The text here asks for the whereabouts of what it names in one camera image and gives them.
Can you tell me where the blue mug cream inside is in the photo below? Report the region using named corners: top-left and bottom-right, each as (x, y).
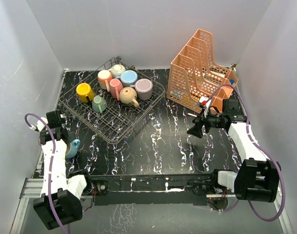
top-left (65, 139), bottom-right (81, 159)

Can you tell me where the pink mug white inside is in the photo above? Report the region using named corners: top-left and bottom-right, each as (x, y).
top-left (109, 78), bottom-right (124, 101)

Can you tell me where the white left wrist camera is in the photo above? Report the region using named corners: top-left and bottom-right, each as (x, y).
top-left (29, 117), bottom-right (48, 132)

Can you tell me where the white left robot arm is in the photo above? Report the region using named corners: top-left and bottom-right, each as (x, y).
top-left (33, 111), bottom-right (93, 230)

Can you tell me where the tan brown mug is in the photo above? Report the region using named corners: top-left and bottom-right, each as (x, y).
top-left (119, 87), bottom-right (139, 108)

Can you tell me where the yellow mug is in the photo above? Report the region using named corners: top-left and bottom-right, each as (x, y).
top-left (76, 82), bottom-right (94, 103)

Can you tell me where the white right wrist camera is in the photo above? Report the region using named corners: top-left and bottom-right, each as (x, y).
top-left (198, 96), bottom-right (211, 117)

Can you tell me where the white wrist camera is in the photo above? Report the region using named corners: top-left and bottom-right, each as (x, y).
top-left (198, 96), bottom-right (211, 117)
top-left (29, 117), bottom-right (48, 132)

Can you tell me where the grey wire dish rack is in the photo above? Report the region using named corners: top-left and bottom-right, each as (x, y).
top-left (59, 57), bottom-right (165, 144)

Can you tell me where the teal green cup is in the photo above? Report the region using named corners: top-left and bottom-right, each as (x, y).
top-left (92, 96), bottom-right (107, 114)

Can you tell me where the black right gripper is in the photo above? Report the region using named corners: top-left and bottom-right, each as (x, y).
top-left (186, 108), bottom-right (225, 138)

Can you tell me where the white speckled ceramic mug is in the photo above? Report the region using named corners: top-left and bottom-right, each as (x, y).
top-left (109, 64), bottom-right (126, 78)

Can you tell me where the light blue textured mug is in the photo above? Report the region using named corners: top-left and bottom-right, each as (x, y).
top-left (120, 70), bottom-right (138, 87)

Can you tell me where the peach plastic file organizer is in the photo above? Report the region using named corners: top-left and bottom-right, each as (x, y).
top-left (167, 29), bottom-right (238, 113)

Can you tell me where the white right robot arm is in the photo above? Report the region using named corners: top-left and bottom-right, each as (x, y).
top-left (187, 98), bottom-right (280, 202)

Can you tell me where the cream pink speckled mug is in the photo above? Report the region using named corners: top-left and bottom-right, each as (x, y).
top-left (97, 70), bottom-right (112, 92)

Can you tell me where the aluminium frame rail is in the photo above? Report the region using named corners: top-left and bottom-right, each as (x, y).
top-left (10, 178), bottom-right (294, 234)

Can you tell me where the lilac ceramic mug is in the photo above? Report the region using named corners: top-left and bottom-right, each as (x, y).
top-left (135, 78), bottom-right (153, 100)

